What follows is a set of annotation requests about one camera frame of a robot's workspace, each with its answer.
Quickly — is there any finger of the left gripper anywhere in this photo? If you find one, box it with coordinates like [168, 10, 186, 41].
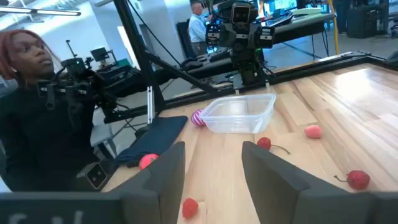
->
[218, 23, 237, 48]
[248, 24, 265, 49]

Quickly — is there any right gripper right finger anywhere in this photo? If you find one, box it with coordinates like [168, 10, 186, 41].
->
[241, 141, 374, 224]

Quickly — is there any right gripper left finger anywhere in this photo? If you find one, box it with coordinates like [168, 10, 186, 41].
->
[107, 141, 187, 224]

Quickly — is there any pink-red toy tomato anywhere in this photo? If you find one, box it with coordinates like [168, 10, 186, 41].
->
[139, 153, 159, 171]

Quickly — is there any red toy cherry with stem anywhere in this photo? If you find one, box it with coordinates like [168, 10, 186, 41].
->
[256, 136, 292, 156]
[334, 170, 371, 191]

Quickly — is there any pink toy strawberry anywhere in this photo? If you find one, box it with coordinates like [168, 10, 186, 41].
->
[303, 124, 323, 139]

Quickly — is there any purple striped toy onion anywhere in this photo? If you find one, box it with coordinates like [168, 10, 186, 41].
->
[190, 108, 206, 128]

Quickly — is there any clear plastic tupperware container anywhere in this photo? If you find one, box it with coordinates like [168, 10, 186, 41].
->
[198, 93, 277, 134]

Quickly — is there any standing person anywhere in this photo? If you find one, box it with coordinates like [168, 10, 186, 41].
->
[188, 2, 213, 57]

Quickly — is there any dark grey desk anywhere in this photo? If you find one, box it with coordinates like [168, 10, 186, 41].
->
[270, 12, 337, 60]

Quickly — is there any computer monitor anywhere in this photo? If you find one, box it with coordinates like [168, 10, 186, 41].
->
[273, 0, 299, 12]

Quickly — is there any navy blue cloth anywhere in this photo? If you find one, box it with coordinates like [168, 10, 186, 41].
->
[114, 115, 189, 166]

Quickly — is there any mint green stapler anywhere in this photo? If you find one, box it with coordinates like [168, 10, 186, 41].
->
[292, 7, 323, 17]

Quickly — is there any yellow pole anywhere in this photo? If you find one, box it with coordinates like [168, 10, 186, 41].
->
[328, 0, 340, 56]

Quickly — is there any black equipment case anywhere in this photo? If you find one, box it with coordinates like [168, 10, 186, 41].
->
[346, 2, 390, 39]

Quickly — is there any seated person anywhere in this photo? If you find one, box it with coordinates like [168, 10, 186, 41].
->
[0, 29, 99, 192]

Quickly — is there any ceiling light strip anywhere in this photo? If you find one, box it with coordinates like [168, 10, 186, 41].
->
[0, 5, 82, 17]

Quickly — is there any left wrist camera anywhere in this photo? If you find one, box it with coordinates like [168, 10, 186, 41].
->
[231, 2, 252, 24]

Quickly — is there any table-level camera box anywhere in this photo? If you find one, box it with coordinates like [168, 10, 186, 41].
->
[76, 161, 109, 191]

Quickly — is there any silver metal bracket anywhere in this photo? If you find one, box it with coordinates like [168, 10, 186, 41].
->
[146, 86, 155, 125]

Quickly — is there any black metal table frame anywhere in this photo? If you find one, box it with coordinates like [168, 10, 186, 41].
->
[104, 0, 398, 125]

